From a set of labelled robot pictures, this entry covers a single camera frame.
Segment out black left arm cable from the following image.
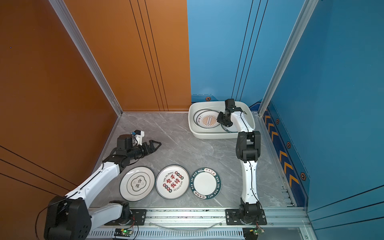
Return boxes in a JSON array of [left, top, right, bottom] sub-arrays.
[[35, 199, 61, 240]]

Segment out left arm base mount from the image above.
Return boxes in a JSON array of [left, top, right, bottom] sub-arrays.
[[105, 209, 147, 227]]

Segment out orange sunburst plate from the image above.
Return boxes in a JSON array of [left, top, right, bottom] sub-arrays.
[[193, 109, 220, 129]]

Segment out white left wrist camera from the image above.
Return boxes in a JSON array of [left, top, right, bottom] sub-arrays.
[[131, 130, 145, 146]]

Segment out white plastic bin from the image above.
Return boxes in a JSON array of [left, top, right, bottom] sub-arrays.
[[188, 101, 243, 140]]

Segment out white flower outline plate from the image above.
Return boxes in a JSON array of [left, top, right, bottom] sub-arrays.
[[120, 167, 155, 202]]

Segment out white red text plate front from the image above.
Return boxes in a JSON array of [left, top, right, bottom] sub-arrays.
[[156, 165, 190, 200]]

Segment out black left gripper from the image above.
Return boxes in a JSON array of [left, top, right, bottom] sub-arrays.
[[127, 140, 161, 162]]

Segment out aluminium front rail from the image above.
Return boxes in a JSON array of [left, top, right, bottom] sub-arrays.
[[59, 206, 313, 229]]

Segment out aluminium corner post left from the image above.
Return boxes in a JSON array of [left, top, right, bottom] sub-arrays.
[[49, 0, 123, 117]]

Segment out aluminium corner post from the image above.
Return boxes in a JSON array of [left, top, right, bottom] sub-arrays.
[[258, 0, 319, 117], [49, 0, 123, 117]]

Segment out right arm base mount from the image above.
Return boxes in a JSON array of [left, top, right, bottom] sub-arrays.
[[225, 209, 268, 226]]

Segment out green rim plate front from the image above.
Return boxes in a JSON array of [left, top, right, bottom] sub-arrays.
[[190, 168, 222, 200]]

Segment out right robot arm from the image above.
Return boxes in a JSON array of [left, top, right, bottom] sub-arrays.
[[218, 107, 261, 210]]

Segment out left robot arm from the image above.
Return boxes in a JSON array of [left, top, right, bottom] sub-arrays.
[[44, 130, 162, 240]]

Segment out green rim plate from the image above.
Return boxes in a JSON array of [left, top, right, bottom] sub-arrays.
[[221, 123, 239, 133], [190, 168, 222, 200]]

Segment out circuit board right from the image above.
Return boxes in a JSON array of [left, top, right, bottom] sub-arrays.
[[243, 228, 265, 240]]

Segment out aluminium corner post right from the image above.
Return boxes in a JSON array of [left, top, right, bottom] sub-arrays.
[[258, 0, 319, 117]]

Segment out green circuit board left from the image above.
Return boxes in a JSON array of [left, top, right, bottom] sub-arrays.
[[113, 229, 135, 239]]

